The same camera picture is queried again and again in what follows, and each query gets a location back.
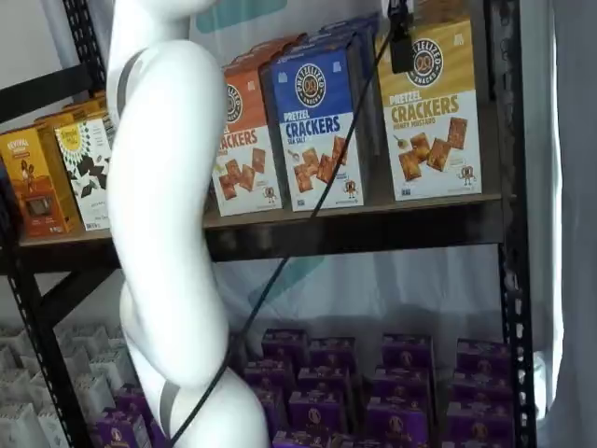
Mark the orange Revival snack box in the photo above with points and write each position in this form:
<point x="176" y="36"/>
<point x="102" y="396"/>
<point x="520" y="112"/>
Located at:
<point x="28" y="182"/>

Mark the white fabric curtain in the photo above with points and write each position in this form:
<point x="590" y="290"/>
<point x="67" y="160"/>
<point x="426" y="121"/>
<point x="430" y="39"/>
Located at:
<point x="573" y="186"/>

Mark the white carton box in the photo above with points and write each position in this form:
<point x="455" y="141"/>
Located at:
<point x="21" y="427"/>
<point x="119" y="364"/>
<point x="56" y="431"/>
<point x="16" y="373"/>
<point x="11" y="340"/>
<point x="95" y="396"/>
<point x="84" y="368"/>
<point x="105" y="337"/>
<point x="72" y="340"/>

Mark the white box yellow sun pattern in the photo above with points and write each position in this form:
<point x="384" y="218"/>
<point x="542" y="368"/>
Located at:
<point x="86" y="172"/>

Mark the purple Annie's snack box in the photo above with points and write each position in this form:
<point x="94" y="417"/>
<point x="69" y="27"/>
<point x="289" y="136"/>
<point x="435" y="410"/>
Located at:
<point x="303" y="439"/>
<point x="317" y="410"/>
<point x="133" y="401"/>
<point x="284" y="347"/>
<point x="401" y="385"/>
<point x="398" y="424"/>
<point x="473" y="427"/>
<point x="324" y="379"/>
<point x="121" y="431"/>
<point x="333" y="354"/>
<point x="478" y="387"/>
<point x="270" y="408"/>
<point x="352" y="441"/>
<point x="482" y="354"/>
<point x="266" y="375"/>
<point x="408" y="352"/>

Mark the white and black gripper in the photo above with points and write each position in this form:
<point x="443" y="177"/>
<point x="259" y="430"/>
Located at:
<point x="398" y="8"/>

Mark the blue white pretzel cracker box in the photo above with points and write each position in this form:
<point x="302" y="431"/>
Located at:
<point x="322" y="41"/>
<point x="354" y="22"/>
<point x="312" y="116"/>

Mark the black metal shelf rack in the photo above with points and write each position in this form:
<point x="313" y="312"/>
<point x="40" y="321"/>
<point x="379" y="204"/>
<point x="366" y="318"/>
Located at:
<point x="513" y="280"/>

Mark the wooden shelf board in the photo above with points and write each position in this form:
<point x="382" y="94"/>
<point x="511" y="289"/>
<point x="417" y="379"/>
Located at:
<point x="373" y="205"/>

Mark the golden yellow snack box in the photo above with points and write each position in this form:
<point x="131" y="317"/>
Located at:
<point x="88" y="106"/>

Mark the yellow white pretzel cracker box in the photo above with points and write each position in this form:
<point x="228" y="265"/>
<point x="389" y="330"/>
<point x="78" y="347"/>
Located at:
<point x="434" y="130"/>

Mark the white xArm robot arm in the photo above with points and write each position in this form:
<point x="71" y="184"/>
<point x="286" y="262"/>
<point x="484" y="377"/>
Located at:
<point x="158" y="186"/>

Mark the orange white pretzel cracker box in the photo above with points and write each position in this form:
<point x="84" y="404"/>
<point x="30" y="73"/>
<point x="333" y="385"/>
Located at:
<point x="242" y="158"/>
<point x="280" y="41"/>
<point x="261" y="56"/>

